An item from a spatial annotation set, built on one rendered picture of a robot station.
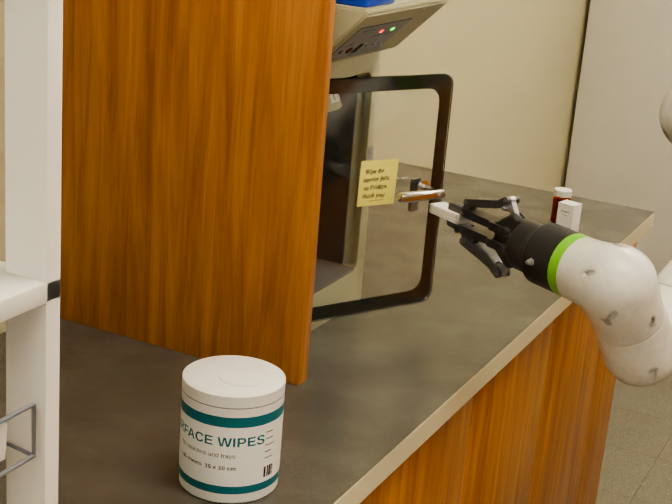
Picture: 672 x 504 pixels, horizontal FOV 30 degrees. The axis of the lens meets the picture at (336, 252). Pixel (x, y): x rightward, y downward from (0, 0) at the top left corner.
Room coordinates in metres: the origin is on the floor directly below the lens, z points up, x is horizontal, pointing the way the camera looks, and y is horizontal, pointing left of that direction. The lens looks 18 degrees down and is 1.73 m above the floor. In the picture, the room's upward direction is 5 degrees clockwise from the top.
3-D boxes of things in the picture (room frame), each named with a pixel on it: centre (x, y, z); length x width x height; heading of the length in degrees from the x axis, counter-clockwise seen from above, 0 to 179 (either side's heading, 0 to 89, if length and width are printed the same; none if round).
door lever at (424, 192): (1.99, -0.12, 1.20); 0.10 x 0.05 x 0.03; 127
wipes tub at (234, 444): (1.45, 0.12, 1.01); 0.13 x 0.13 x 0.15
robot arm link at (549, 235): (1.71, -0.32, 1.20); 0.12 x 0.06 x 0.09; 127
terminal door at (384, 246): (1.97, -0.05, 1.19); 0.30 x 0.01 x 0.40; 127
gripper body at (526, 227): (1.76, -0.27, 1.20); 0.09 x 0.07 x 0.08; 37
